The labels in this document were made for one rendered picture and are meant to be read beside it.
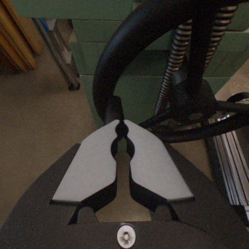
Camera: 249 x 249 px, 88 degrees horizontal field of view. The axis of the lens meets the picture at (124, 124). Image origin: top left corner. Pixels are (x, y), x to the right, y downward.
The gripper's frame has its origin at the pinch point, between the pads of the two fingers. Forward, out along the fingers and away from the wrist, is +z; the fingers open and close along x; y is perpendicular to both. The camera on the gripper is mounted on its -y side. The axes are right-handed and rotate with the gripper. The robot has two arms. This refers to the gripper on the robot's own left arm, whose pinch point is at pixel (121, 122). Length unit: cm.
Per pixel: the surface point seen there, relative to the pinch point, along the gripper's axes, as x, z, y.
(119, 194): 0, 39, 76
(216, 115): 36, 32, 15
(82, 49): -8.7, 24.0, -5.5
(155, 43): 5.2, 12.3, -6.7
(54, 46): -46, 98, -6
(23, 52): -91, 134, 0
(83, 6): -6.5, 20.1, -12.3
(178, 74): 9.2, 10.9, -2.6
